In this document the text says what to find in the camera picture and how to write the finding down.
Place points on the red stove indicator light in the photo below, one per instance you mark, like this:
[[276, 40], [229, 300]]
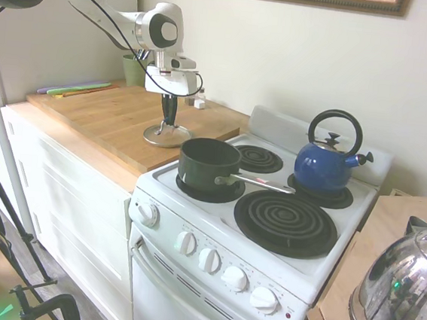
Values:
[[288, 315]]

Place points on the shiny steel electric kettle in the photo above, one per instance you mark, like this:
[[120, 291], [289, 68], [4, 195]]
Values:
[[402, 284]]

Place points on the blue whistling kettle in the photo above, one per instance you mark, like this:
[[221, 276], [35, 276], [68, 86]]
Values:
[[322, 170]]

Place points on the black clamp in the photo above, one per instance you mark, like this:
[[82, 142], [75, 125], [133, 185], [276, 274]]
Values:
[[55, 305]]

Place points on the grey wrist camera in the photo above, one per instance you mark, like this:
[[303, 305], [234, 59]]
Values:
[[183, 63]]

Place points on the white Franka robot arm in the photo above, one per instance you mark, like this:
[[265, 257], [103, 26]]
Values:
[[99, 13]]

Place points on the dark green saucepan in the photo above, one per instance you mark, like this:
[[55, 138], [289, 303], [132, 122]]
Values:
[[205, 170]]

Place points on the orange flat utensil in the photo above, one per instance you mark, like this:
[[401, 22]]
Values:
[[91, 91]]

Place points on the light wooden side table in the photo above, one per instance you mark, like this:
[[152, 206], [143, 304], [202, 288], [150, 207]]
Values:
[[381, 221]]

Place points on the white timer knob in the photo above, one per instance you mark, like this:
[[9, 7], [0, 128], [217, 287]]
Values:
[[148, 214]]

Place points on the green utensil cup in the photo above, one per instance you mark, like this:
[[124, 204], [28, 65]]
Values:
[[133, 73]]

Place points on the glass pepper shaker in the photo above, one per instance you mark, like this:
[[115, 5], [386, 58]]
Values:
[[191, 101]]

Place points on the large wooden counter board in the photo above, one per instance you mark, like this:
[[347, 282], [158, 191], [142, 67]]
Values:
[[107, 119]]

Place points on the white stove knob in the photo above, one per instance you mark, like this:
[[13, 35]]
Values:
[[210, 260], [235, 279], [187, 243], [265, 299]]

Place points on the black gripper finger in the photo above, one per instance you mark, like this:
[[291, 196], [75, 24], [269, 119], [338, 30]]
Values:
[[164, 108], [173, 110]]

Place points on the large black coil burner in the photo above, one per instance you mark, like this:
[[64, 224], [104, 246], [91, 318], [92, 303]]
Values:
[[286, 224]]

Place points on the black utensils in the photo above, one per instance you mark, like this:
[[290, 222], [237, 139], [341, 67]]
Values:
[[141, 54]]

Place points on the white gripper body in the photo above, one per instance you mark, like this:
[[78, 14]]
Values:
[[168, 82]]

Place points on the white electric stove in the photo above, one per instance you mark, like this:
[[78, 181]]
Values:
[[191, 309]]

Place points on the small black coil burner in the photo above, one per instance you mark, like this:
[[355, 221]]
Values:
[[340, 200], [229, 196], [259, 158]]

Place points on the green flat utensil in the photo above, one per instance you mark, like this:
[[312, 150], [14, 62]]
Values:
[[80, 87]]

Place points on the purple flat utensil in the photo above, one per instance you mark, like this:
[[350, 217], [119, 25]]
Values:
[[46, 89]]

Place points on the glass pot lid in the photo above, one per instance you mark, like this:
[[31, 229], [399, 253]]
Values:
[[172, 138]]

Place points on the glass salt shaker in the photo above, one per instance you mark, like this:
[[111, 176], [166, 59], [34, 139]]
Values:
[[200, 104]]

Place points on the white kitchen cabinet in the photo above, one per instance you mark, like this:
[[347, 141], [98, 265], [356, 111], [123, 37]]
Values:
[[62, 198]]

